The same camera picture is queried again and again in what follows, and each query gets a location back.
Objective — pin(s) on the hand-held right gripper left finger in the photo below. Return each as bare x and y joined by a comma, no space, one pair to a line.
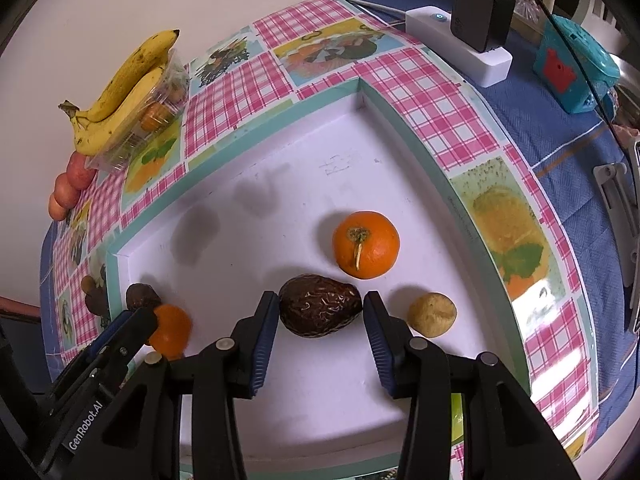
265,340

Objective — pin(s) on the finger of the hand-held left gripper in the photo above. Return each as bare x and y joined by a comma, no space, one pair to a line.
112,335
135,332

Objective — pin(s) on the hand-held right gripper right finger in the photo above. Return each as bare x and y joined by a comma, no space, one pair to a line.
380,345

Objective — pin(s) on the round orange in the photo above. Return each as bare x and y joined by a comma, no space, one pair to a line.
175,332

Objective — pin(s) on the dark brown avocado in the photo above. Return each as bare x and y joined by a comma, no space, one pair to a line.
317,305

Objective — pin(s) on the white foam tray teal rim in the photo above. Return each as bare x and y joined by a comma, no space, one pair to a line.
280,200

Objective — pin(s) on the small tan fruit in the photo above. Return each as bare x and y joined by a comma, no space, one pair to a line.
88,284

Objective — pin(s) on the round yellow fruit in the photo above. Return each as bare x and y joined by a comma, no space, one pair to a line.
431,315

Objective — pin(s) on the orange with long stem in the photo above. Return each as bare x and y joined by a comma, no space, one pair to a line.
370,250

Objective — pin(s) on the red apple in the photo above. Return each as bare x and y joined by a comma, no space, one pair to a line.
80,172
65,191
56,207

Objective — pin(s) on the short yellow banana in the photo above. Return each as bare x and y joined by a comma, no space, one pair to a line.
107,135

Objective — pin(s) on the small orange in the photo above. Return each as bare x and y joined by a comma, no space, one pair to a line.
156,117

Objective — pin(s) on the clear plastic fruit container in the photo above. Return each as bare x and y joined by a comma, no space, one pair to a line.
172,87

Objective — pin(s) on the long yellow banana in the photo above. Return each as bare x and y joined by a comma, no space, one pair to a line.
140,65

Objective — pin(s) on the blue cloth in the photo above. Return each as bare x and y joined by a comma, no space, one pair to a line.
550,125

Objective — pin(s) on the grey metal stand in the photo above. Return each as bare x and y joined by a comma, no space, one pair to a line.
617,195

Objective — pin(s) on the white power strip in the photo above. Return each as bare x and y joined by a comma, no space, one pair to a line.
490,67

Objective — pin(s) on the black charger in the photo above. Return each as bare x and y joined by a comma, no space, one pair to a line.
475,15

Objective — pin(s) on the teal plastic toy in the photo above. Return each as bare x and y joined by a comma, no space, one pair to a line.
585,55

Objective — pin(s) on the clear plastic bag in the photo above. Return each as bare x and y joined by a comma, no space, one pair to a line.
529,5

